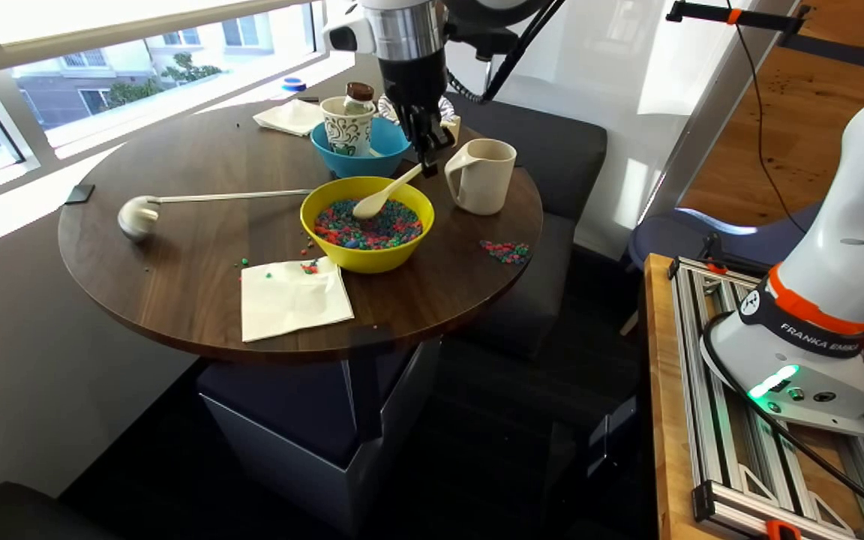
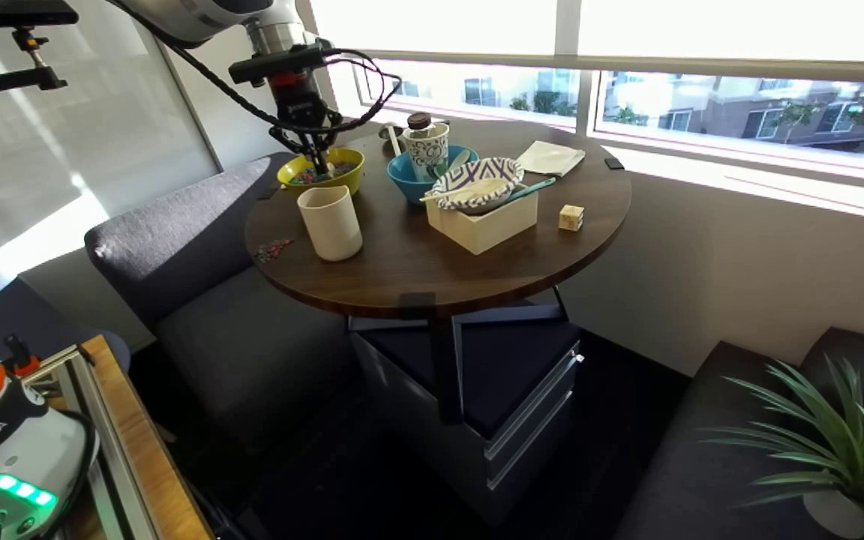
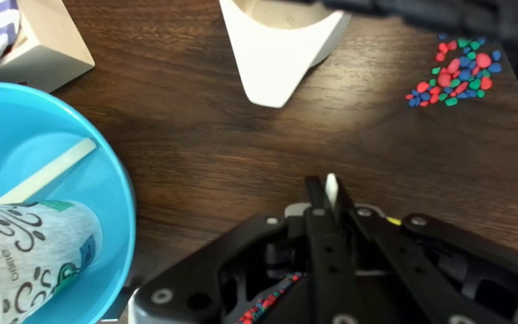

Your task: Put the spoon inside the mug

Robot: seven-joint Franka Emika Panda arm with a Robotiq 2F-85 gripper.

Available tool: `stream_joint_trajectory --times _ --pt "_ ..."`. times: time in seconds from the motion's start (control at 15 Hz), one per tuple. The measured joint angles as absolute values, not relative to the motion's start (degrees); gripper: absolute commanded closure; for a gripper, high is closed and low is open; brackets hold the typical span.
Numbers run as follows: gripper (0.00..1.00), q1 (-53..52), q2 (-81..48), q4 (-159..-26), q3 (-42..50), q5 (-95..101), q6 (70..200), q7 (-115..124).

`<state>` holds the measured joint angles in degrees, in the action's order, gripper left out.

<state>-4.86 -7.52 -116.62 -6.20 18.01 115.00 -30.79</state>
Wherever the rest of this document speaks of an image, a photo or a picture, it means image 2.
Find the dark upholstered bench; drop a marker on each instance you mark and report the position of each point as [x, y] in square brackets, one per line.
[691, 469]

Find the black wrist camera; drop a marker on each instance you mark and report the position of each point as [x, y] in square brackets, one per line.
[284, 65]

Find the dark brown item in cup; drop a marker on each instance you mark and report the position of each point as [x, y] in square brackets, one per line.
[417, 122]

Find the black table pedestal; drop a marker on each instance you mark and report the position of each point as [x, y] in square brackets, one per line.
[444, 371]

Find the grey upholstered sofa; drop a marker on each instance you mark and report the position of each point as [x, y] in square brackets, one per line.
[240, 339]

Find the yellow plastic bowl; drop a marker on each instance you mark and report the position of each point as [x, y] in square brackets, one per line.
[345, 170]

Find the white ceramic mug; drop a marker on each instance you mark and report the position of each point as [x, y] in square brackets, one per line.
[332, 225]

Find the grey drawer cabinet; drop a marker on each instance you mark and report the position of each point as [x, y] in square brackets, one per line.
[512, 401]

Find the white patterned cup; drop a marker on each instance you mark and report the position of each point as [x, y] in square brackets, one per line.
[424, 149]

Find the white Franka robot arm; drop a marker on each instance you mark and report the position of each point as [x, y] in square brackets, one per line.
[2, 451]

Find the white ladle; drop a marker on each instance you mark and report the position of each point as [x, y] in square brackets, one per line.
[390, 138]

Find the wooden mounting board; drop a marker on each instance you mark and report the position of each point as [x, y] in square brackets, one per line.
[150, 451]

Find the green spiky plant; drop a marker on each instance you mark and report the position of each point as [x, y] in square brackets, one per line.
[842, 439]

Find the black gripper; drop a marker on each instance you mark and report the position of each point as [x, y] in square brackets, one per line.
[299, 106]

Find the dark blue seat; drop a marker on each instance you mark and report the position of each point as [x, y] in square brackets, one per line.
[13, 309]

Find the light wooden box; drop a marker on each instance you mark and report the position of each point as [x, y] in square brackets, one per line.
[480, 229]

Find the small wooden cube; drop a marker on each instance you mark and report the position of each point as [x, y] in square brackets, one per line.
[571, 218]

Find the small flat black object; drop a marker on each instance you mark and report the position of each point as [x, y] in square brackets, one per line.
[613, 162]

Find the white folded napkin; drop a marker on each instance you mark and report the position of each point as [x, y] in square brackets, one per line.
[550, 157]

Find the aluminium rail frame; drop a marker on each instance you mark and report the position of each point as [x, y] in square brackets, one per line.
[90, 431]

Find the black stand with orange joints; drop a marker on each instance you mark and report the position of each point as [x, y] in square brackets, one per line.
[2, 80]

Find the blue bowl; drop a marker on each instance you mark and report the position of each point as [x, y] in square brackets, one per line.
[407, 185]

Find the white window frame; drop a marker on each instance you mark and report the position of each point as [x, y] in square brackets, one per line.
[567, 32]

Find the white plant pot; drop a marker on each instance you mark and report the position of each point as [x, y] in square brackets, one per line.
[842, 514]

